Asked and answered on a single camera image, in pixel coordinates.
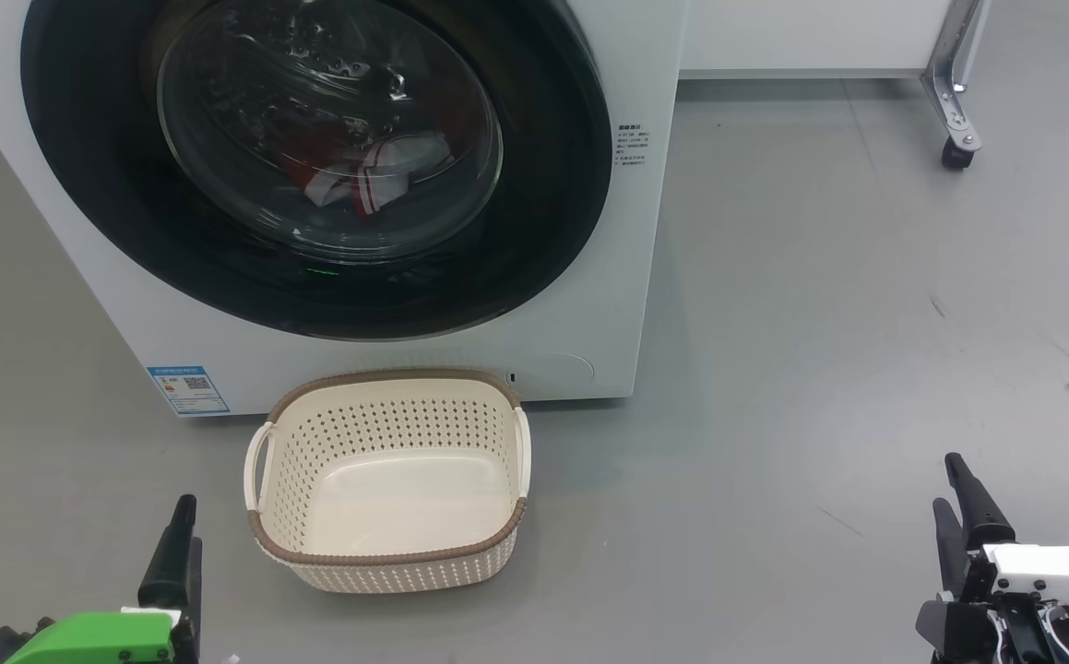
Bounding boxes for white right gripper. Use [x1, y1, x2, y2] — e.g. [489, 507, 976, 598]
[932, 452, 1069, 664]

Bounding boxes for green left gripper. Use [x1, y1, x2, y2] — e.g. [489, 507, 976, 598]
[4, 494, 204, 664]

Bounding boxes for red garment white striped trim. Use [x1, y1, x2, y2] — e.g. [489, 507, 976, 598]
[280, 129, 454, 219]

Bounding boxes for washing machine glass door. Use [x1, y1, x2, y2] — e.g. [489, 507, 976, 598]
[20, 0, 613, 342]

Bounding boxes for cream perforated basket brown rim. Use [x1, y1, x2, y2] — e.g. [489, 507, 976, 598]
[243, 369, 532, 594]

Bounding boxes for white front-load washing machine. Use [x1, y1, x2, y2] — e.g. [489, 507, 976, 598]
[0, 0, 687, 418]

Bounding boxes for blue energy label sticker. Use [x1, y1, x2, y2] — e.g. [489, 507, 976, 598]
[147, 366, 231, 418]

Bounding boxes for metal leg with caster wheel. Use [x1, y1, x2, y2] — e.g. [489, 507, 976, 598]
[921, 0, 992, 171]

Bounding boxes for white panel board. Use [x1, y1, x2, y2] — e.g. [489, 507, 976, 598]
[679, 0, 955, 80]

